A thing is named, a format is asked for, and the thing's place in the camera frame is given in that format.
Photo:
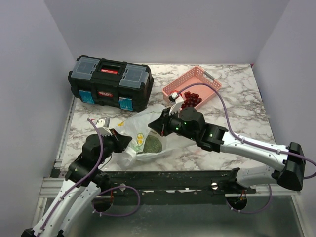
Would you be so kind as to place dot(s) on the white plastic bag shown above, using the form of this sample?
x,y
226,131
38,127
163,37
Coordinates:
x,y
137,128

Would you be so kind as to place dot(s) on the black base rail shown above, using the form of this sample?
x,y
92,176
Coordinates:
x,y
171,187

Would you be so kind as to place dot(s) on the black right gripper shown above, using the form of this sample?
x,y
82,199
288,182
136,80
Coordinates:
x,y
161,125

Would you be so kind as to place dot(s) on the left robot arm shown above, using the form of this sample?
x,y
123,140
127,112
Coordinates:
x,y
82,183

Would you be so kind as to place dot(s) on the dark red fake grapes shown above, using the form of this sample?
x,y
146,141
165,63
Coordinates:
x,y
191,100

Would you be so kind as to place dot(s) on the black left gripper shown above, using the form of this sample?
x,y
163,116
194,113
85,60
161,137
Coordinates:
x,y
121,140

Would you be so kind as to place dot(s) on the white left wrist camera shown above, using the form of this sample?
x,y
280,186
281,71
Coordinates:
x,y
102,125

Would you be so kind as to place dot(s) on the green fake melon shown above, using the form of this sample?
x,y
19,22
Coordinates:
x,y
152,145

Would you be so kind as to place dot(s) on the black toolbox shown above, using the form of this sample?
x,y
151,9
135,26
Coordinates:
x,y
111,83

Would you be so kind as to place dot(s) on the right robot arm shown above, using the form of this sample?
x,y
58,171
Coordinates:
x,y
283,165

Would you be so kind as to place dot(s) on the pink perforated plastic basket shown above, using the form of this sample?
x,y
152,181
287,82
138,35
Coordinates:
x,y
195,75

